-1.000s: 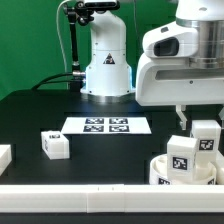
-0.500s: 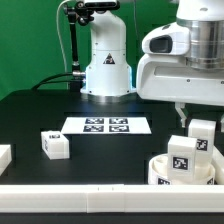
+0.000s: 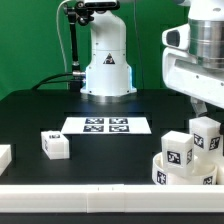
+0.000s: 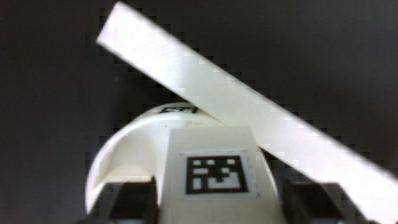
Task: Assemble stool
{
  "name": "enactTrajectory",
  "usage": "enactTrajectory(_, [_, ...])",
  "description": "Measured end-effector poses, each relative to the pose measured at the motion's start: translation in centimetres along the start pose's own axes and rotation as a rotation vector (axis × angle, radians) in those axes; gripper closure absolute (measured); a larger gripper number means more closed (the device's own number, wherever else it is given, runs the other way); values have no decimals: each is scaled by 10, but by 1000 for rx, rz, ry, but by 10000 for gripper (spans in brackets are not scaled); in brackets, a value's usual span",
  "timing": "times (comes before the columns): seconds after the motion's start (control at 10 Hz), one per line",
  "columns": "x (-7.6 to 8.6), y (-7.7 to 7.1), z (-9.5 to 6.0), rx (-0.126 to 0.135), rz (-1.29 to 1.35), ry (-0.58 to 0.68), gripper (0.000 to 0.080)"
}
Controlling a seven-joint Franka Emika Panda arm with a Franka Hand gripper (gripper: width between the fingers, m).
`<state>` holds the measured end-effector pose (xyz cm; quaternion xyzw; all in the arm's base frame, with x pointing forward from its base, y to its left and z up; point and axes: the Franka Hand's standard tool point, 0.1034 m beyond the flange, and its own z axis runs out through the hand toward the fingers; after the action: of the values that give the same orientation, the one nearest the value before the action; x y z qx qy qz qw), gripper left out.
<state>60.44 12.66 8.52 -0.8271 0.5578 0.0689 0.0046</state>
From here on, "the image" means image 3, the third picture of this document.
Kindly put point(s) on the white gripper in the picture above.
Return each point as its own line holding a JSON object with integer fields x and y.
{"x": 182, "y": 72}

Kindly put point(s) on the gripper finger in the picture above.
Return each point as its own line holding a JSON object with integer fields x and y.
{"x": 221, "y": 131}

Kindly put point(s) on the white round stool seat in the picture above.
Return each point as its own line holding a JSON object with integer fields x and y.
{"x": 206, "y": 172}

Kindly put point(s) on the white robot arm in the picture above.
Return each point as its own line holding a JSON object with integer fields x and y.
{"x": 108, "y": 74}

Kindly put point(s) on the white marker base sheet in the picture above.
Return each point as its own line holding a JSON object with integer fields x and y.
{"x": 106, "y": 125}

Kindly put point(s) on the white front fence bar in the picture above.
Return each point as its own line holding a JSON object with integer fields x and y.
{"x": 111, "y": 198}

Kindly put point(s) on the white left fence piece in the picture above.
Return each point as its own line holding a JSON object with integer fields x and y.
{"x": 5, "y": 157}

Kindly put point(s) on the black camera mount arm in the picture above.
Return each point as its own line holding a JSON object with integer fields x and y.
{"x": 77, "y": 14}

